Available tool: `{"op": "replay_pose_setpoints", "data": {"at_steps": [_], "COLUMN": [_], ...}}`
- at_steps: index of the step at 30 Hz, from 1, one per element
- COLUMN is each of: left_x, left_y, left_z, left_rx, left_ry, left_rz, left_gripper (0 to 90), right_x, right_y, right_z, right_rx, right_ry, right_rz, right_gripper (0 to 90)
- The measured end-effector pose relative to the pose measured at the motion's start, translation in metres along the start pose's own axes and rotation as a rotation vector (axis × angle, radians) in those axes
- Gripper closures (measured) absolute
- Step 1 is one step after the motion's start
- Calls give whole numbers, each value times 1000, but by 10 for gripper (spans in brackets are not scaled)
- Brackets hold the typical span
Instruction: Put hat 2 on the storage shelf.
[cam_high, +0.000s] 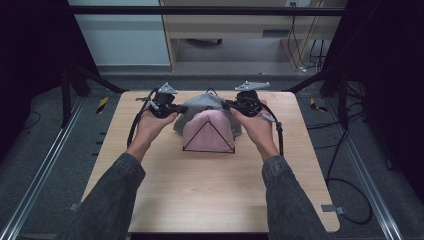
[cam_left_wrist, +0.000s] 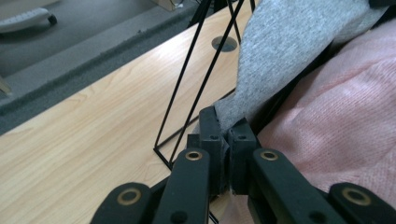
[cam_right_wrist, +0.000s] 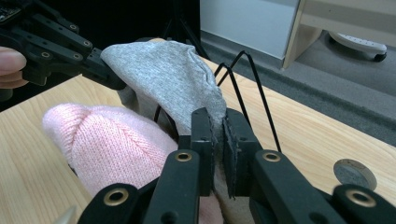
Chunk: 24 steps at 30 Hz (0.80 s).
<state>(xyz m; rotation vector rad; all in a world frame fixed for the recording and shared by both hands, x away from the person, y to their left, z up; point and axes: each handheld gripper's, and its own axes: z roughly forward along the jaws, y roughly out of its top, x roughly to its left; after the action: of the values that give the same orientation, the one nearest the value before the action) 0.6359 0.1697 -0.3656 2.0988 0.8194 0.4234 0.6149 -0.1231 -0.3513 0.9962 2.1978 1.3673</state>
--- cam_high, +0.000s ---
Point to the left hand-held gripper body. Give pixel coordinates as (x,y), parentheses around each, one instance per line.
(162,101)

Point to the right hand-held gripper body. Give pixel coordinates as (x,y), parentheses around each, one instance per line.
(248,101)

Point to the grey fabric hat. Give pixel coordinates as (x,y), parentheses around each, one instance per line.
(200,101)

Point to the pink knit hat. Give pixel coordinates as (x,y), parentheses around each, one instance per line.
(208,133)

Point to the person's left hand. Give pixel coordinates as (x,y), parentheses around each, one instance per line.
(148,128)

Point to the person's right hand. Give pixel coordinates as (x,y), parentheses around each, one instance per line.
(258,131)

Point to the white cabinet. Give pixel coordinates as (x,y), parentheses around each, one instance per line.
(123,40)

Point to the light wooden desk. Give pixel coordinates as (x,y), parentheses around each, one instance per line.
(233,26)

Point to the black metal stand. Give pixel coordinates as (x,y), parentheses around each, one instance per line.
(65,96)
(343,100)

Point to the black curtain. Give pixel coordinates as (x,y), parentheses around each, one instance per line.
(390,83)
(30,66)

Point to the black horizontal frame bar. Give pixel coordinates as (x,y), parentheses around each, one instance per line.
(200,10)

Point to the grey metal bracket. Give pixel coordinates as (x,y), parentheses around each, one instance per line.
(331,209)

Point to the aluminium floor rail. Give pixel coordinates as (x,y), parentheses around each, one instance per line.
(366,180)
(40,180)

